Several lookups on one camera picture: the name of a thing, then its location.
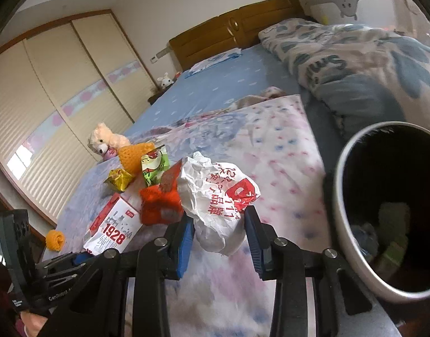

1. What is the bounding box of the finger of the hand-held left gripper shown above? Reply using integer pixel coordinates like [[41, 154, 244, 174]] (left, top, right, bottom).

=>
[[40, 251, 97, 272], [42, 266, 86, 289]]

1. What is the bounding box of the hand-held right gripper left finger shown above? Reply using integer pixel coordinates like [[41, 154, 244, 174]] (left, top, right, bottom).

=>
[[40, 213, 196, 337]]

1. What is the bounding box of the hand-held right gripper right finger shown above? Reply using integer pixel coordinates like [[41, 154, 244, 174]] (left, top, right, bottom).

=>
[[244, 205, 391, 337]]

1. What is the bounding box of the green spouted drink pouch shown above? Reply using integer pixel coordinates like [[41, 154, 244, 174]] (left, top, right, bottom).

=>
[[141, 145, 171, 187]]

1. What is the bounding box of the orange cone foam fruit net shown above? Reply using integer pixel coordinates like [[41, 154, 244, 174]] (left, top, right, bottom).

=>
[[117, 142, 156, 176]]

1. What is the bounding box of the dark trash bin white rim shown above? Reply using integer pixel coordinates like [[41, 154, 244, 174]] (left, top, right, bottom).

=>
[[332, 121, 430, 304]]

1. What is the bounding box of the person's left hand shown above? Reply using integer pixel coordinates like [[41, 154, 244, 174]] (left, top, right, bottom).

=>
[[20, 311, 49, 337]]

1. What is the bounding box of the orange rolled foam fruit net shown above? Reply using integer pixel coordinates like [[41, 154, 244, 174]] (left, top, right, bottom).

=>
[[45, 229, 66, 252]]

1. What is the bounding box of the red white drink carton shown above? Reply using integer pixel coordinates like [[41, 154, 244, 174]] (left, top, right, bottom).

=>
[[82, 192, 143, 256]]

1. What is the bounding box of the red snack wrapper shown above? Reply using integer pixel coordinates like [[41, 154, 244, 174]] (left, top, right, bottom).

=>
[[138, 160, 186, 226]]

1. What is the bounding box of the yellow snack wrapper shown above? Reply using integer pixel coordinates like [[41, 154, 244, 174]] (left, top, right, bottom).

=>
[[103, 168, 135, 193]]

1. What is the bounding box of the crumpled blue white wrapper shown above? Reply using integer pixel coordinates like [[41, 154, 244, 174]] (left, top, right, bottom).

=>
[[350, 222, 380, 258]]

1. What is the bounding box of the pink floral blanket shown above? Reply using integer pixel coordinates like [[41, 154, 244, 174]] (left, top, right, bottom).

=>
[[43, 94, 394, 337]]

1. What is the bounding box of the beige teddy bear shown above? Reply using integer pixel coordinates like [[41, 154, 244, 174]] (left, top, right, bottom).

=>
[[88, 123, 131, 162]]

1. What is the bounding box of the dark wooden nightstand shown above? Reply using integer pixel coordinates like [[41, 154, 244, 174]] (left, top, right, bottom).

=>
[[148, 88, 166, 105]]

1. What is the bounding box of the brown white cloth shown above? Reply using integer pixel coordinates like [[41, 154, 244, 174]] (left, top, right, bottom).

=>
[[229, 86, 287, 110]]

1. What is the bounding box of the cream sliding door wardrobe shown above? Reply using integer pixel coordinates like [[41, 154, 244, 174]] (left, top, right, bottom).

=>
[[0, 9, 157, 229]]

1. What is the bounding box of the blue dotted bed sheet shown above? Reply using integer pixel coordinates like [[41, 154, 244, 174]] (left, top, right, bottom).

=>
[[122, 42, 345, 141]]

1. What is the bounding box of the white bunny plush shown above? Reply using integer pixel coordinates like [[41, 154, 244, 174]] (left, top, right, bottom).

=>
[[156, 72, 175, 90]]

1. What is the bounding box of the blue white pillow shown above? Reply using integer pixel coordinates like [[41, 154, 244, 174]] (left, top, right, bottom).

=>
[[183, 48, 243, 78]]

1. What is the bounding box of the blue heart print quilt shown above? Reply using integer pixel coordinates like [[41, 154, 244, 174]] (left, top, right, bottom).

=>
[[258, 17, 430, 137]]

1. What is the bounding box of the wooden bed headboard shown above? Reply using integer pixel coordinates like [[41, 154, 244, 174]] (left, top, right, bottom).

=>
[[169, 0, 306, 71]]

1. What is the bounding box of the grey mesh bed rail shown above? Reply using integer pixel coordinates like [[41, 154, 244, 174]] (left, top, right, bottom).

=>
[[304, 0, 412, 25]]

